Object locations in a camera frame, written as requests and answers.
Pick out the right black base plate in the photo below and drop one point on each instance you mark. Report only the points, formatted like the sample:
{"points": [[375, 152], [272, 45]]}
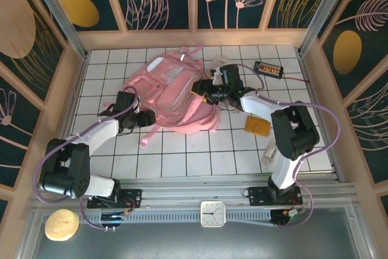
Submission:
{"points": [[256, 196]]}

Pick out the small white bottle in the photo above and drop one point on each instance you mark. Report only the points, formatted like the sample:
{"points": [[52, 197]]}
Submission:
{"points": [[269, 156]]}

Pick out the grey metal sheet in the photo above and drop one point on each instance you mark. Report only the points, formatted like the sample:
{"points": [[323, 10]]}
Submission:
{"points": [[212, 244]]}

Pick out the round beige bread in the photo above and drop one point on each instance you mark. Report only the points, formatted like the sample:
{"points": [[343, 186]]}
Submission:
{"points": [[62, 225]]}

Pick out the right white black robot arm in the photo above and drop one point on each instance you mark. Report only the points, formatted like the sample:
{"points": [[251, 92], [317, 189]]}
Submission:
{"points": [[260, 105]]}

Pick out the aluminium frame post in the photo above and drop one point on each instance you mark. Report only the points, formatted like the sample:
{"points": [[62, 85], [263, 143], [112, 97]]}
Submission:
{"points": [[57, 16], [325, 13]]}

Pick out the black battery connector board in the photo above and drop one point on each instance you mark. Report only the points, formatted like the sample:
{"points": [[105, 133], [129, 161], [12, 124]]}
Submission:
{"points": [[268, 69]]}

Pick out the aluminium side rail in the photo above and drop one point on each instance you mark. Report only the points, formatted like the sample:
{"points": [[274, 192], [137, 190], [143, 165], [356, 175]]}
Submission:
{"points": [[78, 83], [316, 107]]}

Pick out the black wiring hub with connectors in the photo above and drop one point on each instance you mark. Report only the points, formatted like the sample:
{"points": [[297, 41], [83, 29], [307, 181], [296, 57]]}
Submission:
{"points": [[280, 218], [113, 218]]}

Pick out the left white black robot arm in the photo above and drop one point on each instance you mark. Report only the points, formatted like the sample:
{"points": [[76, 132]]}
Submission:
{"points": [[103, 133]]}

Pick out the pink student backpack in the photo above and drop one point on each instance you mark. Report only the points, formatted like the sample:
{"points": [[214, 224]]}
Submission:
{"points": [[179, 101]]}

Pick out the aluminium mounting rail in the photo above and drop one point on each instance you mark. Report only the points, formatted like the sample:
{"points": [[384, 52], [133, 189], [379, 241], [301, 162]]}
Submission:
{"points": [[194, 193]]}

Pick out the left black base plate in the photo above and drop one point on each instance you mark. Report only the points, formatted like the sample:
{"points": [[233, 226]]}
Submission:
{"points": [[133, 198]]}

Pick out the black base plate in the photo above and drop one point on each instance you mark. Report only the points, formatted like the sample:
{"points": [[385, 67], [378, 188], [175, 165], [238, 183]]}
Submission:
{"points": [[133, 198], [256, 196]]}

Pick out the white square clock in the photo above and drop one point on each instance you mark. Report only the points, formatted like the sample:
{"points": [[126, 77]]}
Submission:
{"points": [[213, 213]]}

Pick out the mustard yellow wallet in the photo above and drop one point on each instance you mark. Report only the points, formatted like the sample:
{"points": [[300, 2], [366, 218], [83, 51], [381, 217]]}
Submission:
{"points": [[257, 125]]}

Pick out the small clear plastic bag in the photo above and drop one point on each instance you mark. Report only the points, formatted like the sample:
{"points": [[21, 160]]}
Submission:
{"points": [[235, 108]]}

